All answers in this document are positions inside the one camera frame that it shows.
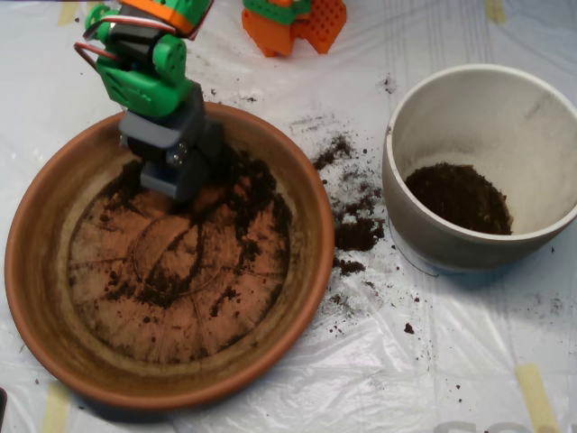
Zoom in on dark soil heap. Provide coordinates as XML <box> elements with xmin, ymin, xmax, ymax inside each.
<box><xmin>97</xmin><ymin>148</ymin><xmax>294</xmax><ymax>317</ymax></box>

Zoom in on orange green robot base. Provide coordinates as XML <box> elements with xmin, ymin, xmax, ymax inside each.
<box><xmin>241</xmin><ymin>0</ymin><xmax>348</xmax><ymax>59</ymax></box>

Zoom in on spilled soil patch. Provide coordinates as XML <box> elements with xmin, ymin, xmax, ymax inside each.
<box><xmin>288</xmin><ymin>115</ymin><xmax>389</xmax><ymax>276</ymax></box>

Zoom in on terracotta plant saucer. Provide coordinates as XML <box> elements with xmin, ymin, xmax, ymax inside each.
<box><xmin>4</xmin><ymin>99</ymin><xmax>335</xmax><ymax>411</ymax></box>

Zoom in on white ceramic pot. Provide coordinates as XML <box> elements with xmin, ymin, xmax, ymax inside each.
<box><xmin>382</xmin><ymin>63</ymin><xmax>577</xmax><ymax>272</ymax></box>

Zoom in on beige masking tape strip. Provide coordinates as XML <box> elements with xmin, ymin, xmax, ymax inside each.
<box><xmin>57</xmin><ymin>2</ymin><xmax>78</xmax><ymax>26</ymax></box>
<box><xmin>516</xmin><ymin>364</ymin><xmax>563</xmax><ymax>433</ymax></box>
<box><xmin>41</xmin><ymin>382</ymin><xmax>71</xmax><ymax>433</ymax></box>
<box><xmin>484</xmin><ymin>0</ymin><xmax>507</xmax><ymax>26</ymax></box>

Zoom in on clear plastic sheet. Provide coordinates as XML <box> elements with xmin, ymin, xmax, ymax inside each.
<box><xmin>0</xmin><ymin>0</ymin><xmax>577</xmax><ymax>433</ymax></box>

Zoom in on red white servo cable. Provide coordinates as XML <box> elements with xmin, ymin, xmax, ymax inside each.
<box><xmin>73</xmin><ymin>0</ymin><xmax>215</xmax><ymax>73</ymax></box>

